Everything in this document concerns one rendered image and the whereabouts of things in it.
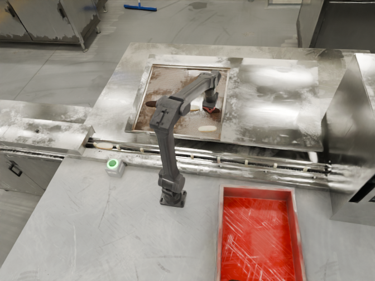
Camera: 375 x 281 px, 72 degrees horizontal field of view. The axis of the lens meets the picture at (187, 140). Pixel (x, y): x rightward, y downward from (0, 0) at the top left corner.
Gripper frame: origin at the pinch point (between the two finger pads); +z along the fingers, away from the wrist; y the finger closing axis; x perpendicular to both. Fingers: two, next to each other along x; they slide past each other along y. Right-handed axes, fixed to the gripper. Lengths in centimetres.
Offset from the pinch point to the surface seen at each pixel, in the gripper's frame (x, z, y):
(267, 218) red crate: -42, 1, -49
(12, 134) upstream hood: 104, -4, -49
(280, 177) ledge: -44, 1, -29
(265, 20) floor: 3, 138, 257
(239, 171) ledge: -24.2, 1.0, -31.4
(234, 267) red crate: -33, -2, -74
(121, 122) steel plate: 53, 10, -18
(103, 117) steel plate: 66, 10, -17
